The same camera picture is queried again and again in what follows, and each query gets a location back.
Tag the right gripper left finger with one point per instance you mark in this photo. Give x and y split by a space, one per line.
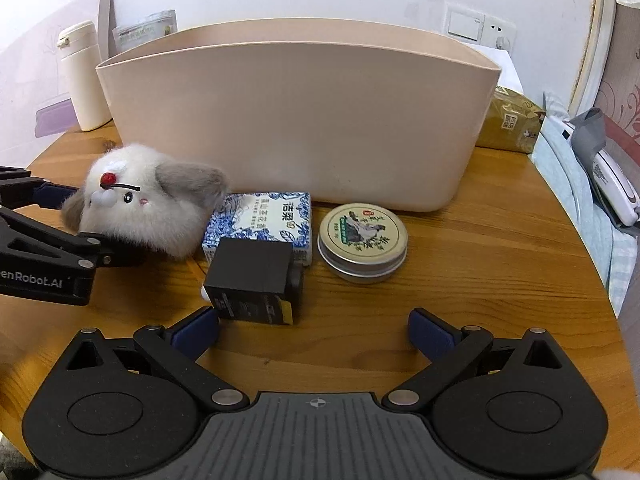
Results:
175 350

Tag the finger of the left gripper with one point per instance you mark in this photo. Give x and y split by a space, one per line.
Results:
51 195
112 252

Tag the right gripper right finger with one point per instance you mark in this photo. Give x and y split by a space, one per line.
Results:
451 351

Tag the white grey plush toy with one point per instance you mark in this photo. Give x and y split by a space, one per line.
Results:
142 196

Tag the black small box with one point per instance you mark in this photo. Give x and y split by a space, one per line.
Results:
254 281

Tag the purple white board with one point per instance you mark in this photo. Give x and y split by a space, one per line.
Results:
35 103

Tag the round metal tin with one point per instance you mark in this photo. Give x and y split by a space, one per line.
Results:
362 243

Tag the cream thermos bottle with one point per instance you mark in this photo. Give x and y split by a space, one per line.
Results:
79 55

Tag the blue white tissue pack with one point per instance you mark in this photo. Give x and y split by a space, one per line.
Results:
276 216

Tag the banana chips pouch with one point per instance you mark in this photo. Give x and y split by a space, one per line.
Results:
154 26

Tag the light blue bedding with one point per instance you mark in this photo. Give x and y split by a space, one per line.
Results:
613 253

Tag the white handheld device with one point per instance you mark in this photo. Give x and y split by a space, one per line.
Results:
618 197

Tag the golden tissue package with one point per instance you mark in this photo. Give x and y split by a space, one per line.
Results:
513 123

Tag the beige plastic storage bin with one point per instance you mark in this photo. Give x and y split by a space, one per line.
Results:
348 111

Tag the white paper sheet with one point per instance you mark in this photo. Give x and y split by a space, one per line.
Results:
508 78

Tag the white wall socket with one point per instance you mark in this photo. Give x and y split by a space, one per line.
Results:
498 34

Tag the white wall switch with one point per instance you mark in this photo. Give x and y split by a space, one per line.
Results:
464 24

